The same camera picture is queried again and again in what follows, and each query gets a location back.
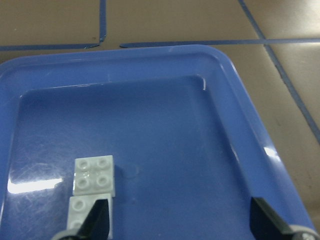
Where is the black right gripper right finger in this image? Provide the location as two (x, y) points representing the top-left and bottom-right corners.
(249, 197), (317, 240)

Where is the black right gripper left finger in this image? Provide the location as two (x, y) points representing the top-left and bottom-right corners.
(52, 199), (110, 240)

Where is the white block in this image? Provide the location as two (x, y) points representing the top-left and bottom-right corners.
(72, 155), (116, 197)
(66, 193), (113, 240)

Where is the blue plastic tray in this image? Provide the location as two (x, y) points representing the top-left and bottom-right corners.
(0, 45), (314, 240)

